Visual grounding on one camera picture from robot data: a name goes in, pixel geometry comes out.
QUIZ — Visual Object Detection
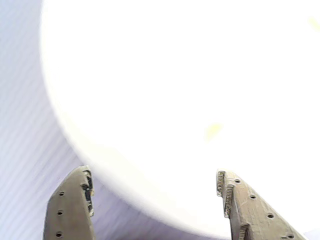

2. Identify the blue woven table cloth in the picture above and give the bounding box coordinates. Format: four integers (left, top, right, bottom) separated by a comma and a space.
0, 0, 320, 240

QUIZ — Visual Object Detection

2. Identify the white round plate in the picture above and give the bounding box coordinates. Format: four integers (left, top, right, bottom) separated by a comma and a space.
39, 0, 320, 238

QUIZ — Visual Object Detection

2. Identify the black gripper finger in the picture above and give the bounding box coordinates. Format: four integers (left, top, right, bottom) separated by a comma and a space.
214, 169, 309, 240
42, 164, 97, 240

